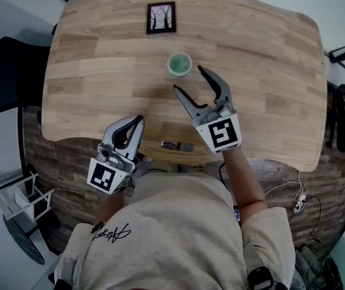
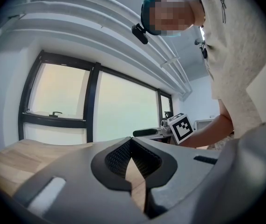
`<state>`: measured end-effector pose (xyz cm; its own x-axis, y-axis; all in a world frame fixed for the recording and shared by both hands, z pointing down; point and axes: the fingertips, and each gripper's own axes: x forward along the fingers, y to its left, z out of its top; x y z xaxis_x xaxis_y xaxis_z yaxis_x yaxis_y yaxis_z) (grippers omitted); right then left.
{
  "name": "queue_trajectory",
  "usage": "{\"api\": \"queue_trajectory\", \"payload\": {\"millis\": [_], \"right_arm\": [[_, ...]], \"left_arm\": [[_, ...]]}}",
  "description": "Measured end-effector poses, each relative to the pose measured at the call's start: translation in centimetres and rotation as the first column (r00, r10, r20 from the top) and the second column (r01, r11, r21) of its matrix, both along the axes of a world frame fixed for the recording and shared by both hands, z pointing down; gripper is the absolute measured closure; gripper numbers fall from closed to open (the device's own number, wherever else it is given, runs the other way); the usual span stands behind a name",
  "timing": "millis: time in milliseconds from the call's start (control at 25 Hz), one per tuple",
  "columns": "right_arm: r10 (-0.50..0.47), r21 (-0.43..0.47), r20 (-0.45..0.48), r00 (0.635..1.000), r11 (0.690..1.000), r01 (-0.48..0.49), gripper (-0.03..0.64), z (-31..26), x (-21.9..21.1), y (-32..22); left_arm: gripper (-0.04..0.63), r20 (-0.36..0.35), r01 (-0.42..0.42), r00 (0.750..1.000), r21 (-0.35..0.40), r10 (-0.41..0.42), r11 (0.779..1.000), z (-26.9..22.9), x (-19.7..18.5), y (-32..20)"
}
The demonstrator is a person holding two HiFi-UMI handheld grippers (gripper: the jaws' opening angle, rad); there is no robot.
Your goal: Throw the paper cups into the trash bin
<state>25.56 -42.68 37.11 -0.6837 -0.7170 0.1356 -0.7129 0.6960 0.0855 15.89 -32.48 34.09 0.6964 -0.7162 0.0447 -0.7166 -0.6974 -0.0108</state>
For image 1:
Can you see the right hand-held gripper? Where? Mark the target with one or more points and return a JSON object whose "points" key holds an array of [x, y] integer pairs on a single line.
{"points": [[222, 131]]}

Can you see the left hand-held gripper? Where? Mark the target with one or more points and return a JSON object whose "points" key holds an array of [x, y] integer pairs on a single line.
{"points": [[102, 177]]}

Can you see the green paper cup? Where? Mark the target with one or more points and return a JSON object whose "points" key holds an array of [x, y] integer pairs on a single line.
{"points": [[179, 65]]}

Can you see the person's left forearm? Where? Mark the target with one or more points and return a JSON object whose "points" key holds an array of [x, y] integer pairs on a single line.
{"points": [[110, 205]]}

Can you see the person's right forearm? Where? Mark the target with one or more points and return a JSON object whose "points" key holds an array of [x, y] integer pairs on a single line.
{"points": [[241, 180]]}

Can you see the light wooden table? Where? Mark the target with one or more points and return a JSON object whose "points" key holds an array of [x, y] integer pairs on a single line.
{"points": [[250, 71]]}

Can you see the person's gray jeans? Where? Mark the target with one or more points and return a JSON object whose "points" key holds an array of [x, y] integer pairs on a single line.
{"points": [[187, 168]]}

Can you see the black framed picture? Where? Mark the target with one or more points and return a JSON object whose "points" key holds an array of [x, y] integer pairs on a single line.
{"points": [[161, 18]]}

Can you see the person in white shirt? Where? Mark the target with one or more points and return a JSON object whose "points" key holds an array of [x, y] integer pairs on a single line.
{"points": [[172, 228]]}

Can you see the white wooden chair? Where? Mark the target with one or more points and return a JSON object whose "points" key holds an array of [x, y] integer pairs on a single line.
{"points": [[12, 198]]}

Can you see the gray fabric bundle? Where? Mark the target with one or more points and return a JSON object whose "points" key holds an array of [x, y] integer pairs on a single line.
{"points": [[305, 264]]}

